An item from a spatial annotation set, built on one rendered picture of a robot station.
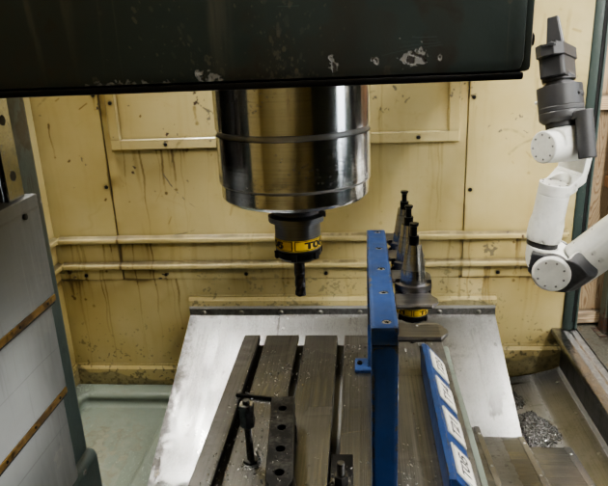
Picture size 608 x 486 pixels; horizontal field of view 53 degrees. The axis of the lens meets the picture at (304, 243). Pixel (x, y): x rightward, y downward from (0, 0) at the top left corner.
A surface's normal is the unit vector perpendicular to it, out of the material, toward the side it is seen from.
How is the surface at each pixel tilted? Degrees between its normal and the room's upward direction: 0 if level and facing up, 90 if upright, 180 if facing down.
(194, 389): 26
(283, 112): 90
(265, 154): 90
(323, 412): 0
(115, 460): 0
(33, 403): 89
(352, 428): 0
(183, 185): 91
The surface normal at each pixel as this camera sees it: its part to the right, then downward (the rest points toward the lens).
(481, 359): -0.07, -0.74
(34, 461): 0.99, -0.02
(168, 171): -0.05, 0.34
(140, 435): -0.04, -0.95
